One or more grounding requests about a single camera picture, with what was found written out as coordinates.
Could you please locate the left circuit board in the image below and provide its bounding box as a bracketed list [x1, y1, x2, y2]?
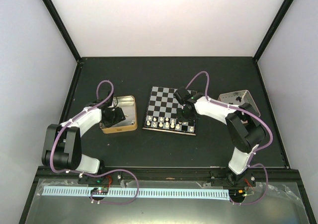
[90, 187, 108, 195]

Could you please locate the left black frame post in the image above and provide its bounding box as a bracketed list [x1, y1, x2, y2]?
[34, 0, 81, 62]

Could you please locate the pink mesh tray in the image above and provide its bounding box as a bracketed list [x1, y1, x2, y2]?
[218, 90, 260, 117]

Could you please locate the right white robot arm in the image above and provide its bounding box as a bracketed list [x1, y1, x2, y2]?
[173, 87, 266, 186]

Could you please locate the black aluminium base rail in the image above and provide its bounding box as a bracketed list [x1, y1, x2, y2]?
[35, 166, 302, 186]

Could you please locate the black and white chessboard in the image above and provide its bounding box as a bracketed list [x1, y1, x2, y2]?
[143, 86, 196, 136]

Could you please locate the black frame post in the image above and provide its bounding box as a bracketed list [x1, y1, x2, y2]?
[253, 0, 303, 61]
[34, 0, 81, 62]

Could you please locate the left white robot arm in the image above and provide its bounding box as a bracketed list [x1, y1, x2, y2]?
[42, 92, 126, 184]

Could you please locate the circuit board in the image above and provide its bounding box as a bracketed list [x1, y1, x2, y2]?
[229, 189, 255, 197]
[90, 187, 108, 195]

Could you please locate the right circuit board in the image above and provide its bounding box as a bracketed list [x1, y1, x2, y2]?
[229, 189, 255, 197]

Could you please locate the gold tin tray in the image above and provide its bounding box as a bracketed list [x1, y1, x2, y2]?
[99, 95, 138, 134]

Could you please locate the right black frame post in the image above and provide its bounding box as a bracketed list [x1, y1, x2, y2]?
[253, 0, 303, 61]

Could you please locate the light blue slotted cable duct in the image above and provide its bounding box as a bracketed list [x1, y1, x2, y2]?
[42, 186, 230, 201]

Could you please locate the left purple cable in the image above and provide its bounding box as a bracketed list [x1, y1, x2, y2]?
[50, 79, 139, 205]

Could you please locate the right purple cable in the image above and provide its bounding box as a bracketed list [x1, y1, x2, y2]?
[186, 71, 274, 165]

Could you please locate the purple cable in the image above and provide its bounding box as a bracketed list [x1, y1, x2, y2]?
[186, 71, 274, 165]
[50, 79, 139, 205]

